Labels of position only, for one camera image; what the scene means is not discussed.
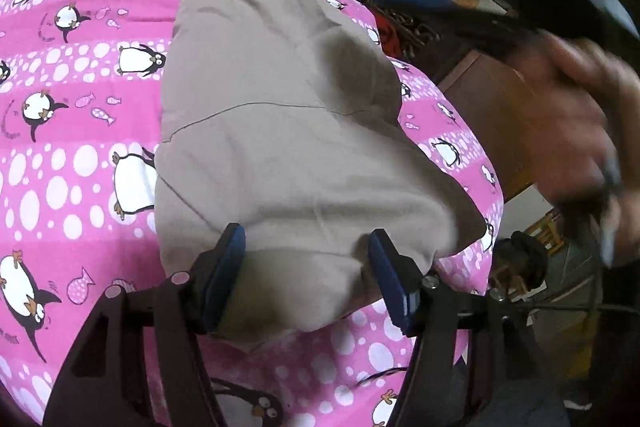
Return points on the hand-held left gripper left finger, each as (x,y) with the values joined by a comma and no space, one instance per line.
(225,272)

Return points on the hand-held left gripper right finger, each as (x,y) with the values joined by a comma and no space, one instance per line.
(392,282)

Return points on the beige garment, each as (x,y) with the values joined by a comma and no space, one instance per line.
(280,157)

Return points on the person's right hand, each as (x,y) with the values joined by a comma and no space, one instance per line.
(570,122)

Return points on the brown wooden cabinet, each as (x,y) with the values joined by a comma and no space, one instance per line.
(490,117)

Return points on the dark wooden furniture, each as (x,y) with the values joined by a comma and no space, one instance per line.
(400,17)

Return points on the pink penguin print blanket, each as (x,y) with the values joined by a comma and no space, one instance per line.
(80,187)

